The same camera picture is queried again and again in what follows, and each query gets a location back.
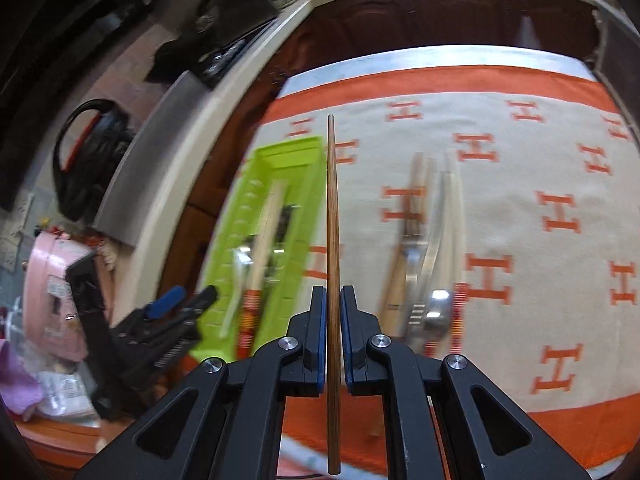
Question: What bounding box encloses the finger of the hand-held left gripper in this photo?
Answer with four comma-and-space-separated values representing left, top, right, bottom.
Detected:
145, 285, 220, 368
112, 286, 189, 341

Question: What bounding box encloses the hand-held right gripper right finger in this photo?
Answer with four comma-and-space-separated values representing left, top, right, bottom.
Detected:
340, 285, 591, 480

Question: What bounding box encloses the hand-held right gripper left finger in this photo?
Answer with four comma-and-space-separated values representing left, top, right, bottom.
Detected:
75, 285, 328, 480

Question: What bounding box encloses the brown wooden chopstick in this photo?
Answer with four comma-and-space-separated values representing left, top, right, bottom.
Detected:
326, 115, 343, 476

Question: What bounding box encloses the metal fork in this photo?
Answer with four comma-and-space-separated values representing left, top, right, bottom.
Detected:
405, 172, 453, 341

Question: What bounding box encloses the green plastic utensil tray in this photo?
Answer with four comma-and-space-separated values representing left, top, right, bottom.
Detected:
197, 135, 323, 366

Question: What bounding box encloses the pile of mixed chopsticks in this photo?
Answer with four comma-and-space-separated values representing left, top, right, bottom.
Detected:
237, 150, 468, 361

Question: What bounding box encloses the pink plastic appliance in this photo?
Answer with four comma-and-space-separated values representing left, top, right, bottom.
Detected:
27, 232, 108, 361

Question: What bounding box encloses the purple cloth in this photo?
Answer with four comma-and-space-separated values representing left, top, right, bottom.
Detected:
0, 340, 43, 421

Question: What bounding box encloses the low steel splash guard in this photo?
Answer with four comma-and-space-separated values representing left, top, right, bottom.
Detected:
92, 71, 211, 248

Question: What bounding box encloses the orange patterned blanket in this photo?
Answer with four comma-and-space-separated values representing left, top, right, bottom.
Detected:
245, 65, 640, 476

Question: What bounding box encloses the black glass stove top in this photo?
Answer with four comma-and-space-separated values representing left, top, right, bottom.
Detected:
195, 25, 266, 92

